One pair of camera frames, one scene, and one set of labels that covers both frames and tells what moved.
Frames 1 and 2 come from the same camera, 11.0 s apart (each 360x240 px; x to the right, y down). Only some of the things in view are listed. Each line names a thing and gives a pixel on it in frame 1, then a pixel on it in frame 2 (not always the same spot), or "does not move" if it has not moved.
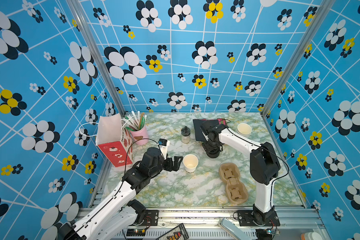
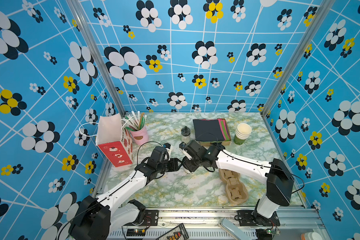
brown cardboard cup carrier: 236,192 does not move
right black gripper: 205,142 -> 187,164
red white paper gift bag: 113,139 does not move
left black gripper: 170,167 does not move
